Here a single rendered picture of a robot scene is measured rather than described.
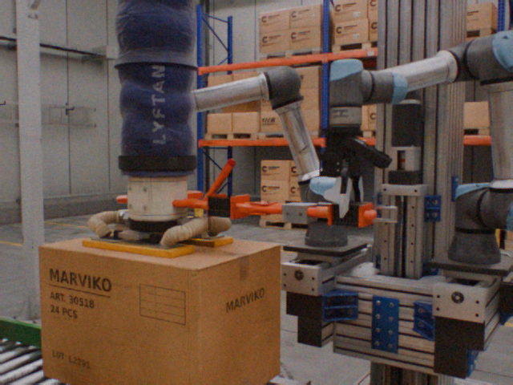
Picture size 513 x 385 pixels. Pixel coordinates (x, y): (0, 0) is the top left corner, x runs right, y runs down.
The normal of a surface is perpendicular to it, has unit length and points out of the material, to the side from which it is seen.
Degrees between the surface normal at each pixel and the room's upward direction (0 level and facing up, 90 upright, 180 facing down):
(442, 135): 90
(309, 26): 90
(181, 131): 75
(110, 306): 90
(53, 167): 90
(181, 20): 80
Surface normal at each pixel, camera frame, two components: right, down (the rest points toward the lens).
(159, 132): 0.38, -0.15
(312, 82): -0.55, 0.07
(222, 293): 0.85, 0.04
